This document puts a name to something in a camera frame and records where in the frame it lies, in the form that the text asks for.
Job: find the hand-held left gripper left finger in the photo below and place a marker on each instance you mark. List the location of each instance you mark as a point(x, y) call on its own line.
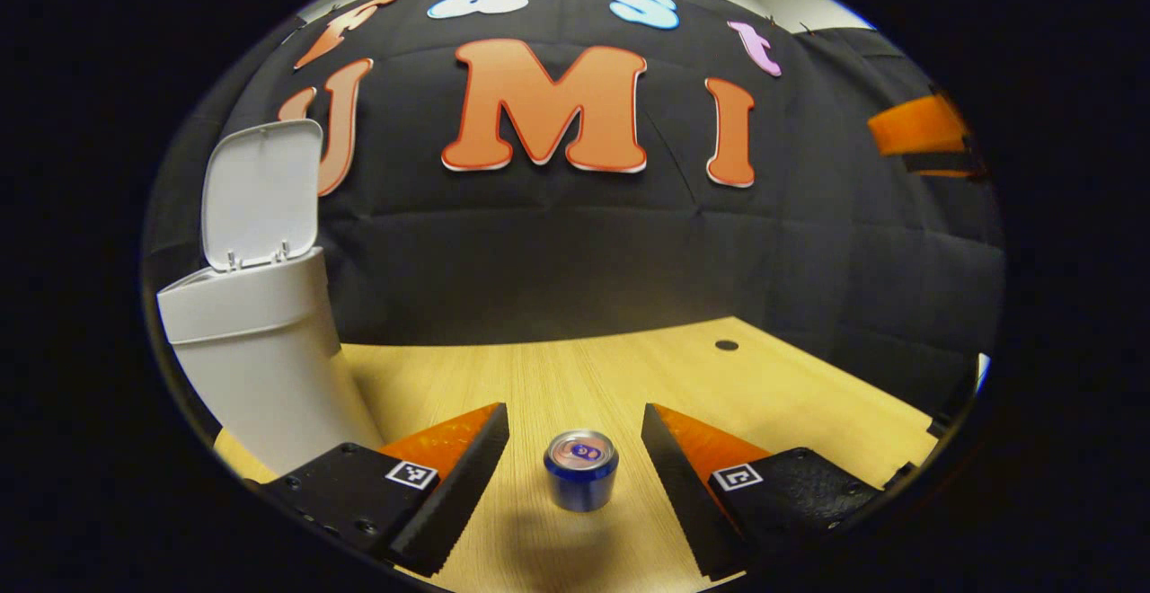
point(458, 499)

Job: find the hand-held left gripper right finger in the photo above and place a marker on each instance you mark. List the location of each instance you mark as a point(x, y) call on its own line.
point(683, 499)

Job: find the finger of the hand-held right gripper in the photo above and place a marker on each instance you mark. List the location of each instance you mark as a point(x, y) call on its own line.
point(952, 169)
point(943, 158)

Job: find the blue pop can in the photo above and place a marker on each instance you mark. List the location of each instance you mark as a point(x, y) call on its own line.
point(581, 485)

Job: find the white desktop garbage bin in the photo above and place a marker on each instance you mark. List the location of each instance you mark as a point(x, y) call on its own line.
point(260, 350)

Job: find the wooden desktop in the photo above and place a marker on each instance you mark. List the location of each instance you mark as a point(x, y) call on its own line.
point(629, 377)

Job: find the black backdrop cloth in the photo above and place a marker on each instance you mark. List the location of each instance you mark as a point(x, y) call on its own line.
point(584, 252)

